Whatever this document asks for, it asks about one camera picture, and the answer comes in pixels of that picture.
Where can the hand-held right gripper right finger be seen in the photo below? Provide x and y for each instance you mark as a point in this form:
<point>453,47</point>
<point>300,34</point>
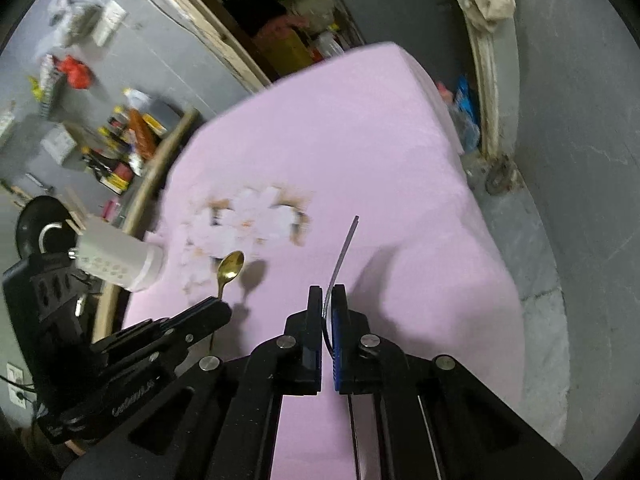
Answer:
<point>338,345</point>

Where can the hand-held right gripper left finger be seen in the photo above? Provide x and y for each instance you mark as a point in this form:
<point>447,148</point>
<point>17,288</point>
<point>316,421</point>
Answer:
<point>314,320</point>

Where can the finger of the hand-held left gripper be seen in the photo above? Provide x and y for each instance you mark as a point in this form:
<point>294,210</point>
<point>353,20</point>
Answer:
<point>150,326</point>
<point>200,320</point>

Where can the gold spoon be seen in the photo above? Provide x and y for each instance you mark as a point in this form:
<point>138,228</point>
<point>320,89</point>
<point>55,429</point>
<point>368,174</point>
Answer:
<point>231,265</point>

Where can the white plastic utensil holder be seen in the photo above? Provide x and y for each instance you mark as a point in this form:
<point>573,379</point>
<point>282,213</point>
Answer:
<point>117,260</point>

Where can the silver table knife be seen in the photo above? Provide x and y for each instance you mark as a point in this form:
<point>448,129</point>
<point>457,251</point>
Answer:
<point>345,247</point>

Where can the wooden chopstick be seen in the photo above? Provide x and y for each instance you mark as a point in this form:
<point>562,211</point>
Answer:
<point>75,227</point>
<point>75,205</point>

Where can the black round pan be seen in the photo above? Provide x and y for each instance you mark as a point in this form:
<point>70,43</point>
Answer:
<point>30,220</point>

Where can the pink object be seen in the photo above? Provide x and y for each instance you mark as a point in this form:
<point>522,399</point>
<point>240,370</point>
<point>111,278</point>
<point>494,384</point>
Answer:
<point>111,210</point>

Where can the white seasoning packet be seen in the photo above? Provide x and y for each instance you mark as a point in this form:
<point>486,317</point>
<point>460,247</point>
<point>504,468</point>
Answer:
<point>136,164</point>

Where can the pink floral tablecloth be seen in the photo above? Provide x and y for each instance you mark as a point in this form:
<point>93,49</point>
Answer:
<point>350,135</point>

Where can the orange-brown packet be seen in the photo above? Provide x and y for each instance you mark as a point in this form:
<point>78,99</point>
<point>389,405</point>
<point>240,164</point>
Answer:
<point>141,132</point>

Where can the hanging snack packets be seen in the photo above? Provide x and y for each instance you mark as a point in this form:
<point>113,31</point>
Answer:
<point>45,85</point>

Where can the red plastic bag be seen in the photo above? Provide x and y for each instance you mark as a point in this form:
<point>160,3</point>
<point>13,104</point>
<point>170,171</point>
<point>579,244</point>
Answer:
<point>75,71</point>

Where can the blue packet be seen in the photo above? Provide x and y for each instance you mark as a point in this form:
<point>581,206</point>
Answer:
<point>465,110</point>

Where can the clear plastic bottle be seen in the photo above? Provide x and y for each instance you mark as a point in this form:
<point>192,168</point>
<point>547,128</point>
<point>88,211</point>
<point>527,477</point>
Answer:
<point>330,44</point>

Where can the person in background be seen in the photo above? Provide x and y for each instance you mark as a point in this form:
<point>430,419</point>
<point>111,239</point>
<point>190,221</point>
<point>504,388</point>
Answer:
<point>285,42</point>

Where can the white paper packet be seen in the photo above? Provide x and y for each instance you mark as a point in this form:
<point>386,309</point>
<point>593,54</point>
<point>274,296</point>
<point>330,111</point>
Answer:
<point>109,22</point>

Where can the silver plastic bag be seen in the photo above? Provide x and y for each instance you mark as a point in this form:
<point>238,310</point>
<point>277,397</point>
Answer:
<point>72,15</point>

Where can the grey refrigerator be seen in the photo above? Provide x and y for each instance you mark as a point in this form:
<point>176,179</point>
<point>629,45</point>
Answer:
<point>400,5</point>

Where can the white wall socket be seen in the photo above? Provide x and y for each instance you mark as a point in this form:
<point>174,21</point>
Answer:
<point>16,385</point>

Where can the wooden door frame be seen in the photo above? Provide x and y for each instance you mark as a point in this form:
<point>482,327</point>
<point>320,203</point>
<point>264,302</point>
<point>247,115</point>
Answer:
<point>210,20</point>

